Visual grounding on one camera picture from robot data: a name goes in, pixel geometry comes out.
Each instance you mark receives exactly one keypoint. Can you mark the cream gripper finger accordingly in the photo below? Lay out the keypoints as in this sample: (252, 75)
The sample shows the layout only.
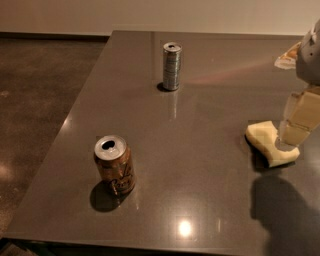
(301, 116)

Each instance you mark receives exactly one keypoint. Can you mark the orange soda can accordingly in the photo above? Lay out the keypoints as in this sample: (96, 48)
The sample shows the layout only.
(113, 159)

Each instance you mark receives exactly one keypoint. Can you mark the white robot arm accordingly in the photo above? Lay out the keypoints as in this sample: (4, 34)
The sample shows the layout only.
(308, 57)

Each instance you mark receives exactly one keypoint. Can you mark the silver slim can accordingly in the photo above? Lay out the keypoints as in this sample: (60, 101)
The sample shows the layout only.
(172, 55)

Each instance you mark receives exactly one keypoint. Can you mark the yellow sponge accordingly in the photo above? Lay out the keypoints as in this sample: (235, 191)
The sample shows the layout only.
(264, 137)

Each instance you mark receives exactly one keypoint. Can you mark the snack bag on table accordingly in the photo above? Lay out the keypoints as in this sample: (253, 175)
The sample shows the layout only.
(288, 59)

